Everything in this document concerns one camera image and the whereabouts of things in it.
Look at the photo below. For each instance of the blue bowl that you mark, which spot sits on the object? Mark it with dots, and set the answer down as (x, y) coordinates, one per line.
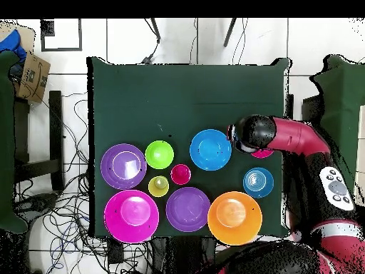
(210, 149)

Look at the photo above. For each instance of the small red bowl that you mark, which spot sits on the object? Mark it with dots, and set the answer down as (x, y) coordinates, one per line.
(262, 154)

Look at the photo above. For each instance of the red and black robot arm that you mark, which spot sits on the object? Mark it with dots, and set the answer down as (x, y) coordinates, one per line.
(296, 137)

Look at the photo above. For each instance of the translucent teal bowl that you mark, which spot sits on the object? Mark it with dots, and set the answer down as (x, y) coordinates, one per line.
(258, 182)

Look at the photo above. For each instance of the red cup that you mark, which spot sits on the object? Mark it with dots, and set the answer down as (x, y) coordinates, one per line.
(180, 174)

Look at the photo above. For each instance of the dark green tablecloth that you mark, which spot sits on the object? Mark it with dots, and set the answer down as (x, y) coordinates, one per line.
(171, 100)

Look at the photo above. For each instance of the small green bowl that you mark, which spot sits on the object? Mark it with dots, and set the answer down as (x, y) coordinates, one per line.
(159, 154)

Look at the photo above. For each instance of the large yellow bowl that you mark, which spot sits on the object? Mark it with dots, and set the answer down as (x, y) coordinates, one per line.
(234, 218)

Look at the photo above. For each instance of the purple bowl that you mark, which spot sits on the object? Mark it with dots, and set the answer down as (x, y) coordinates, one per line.
(114, 177)
(188, 209)

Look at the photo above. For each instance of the yellow cup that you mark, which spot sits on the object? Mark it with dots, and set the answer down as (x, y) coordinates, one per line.
(158, 186)

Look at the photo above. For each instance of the green cloth side table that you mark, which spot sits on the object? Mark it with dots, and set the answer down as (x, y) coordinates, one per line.
(342, 85)
(5, 142)

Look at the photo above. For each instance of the large pink bowl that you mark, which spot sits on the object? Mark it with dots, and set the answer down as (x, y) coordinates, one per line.
(131, 216)

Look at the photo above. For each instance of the black power strip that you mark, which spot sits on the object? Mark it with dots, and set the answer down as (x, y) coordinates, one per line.
(115, 251)

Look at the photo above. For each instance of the black wooden stand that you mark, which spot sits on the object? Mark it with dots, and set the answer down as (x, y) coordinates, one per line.
(55, 128)

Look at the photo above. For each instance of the cardboard box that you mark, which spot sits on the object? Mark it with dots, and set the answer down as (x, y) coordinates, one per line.
(34, 77)

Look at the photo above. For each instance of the blue cloth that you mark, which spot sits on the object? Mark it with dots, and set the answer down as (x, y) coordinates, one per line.
(12, 42)

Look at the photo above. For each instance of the black camera tripod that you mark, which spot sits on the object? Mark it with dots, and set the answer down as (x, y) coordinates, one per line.
(155, 30)

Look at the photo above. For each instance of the grey pedestal leg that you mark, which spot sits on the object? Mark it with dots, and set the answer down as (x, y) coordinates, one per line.
(37, 203)

